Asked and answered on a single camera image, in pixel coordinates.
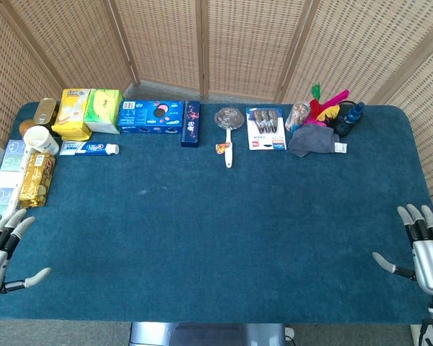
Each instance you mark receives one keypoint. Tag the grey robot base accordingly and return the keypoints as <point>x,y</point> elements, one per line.
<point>207,334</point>

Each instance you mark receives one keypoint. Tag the gold biscuit package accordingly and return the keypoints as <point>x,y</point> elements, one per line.
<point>37,180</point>

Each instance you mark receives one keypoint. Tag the blue capped black bottle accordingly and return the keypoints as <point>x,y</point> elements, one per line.
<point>348,117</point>

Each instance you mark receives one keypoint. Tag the blue table mat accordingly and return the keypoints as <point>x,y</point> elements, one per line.
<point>209,230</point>

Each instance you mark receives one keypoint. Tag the green tissue box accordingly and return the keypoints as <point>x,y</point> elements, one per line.
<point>104,111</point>

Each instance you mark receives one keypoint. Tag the grey cloth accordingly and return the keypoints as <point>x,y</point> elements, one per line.
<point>312,140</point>

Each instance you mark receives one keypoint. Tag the dark blue slim box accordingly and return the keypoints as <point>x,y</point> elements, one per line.
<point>190,124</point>

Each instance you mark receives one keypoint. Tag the woven folding screen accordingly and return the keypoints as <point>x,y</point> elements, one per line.
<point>216,47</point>

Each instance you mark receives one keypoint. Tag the brown round lid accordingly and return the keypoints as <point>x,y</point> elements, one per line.
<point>26,127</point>

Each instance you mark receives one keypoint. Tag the white paper cup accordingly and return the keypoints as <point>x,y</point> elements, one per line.
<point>42,140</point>

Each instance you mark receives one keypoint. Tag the gold tin can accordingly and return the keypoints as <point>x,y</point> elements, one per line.
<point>45,111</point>

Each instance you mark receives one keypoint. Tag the pale blue tissue pack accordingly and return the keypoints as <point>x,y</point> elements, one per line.
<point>3,180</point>

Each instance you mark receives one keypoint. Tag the toothpaste tube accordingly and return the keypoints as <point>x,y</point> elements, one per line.
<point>89,148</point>

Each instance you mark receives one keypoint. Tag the colourful feather shuttlecock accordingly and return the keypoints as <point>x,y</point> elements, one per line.
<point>324,106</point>

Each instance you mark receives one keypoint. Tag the blue cookie box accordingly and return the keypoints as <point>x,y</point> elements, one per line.
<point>151,116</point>

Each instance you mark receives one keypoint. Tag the yellow snack package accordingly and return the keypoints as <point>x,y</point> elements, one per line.
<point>71,114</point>

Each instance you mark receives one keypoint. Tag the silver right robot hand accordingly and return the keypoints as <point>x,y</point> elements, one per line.
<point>430,261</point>

